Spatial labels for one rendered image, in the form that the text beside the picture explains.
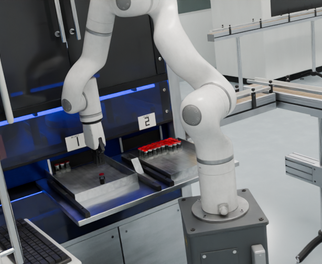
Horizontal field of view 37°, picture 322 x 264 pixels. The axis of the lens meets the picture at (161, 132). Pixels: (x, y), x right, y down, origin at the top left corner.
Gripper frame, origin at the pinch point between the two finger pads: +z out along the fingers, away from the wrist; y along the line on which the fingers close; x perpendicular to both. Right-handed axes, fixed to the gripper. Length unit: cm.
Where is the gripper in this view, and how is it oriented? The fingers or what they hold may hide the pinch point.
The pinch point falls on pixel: (98, 158)
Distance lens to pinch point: 184.6
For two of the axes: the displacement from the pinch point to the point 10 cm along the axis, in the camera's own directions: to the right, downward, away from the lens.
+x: 8.5, -2.6, 4.7
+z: 1.3, 9.5, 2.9
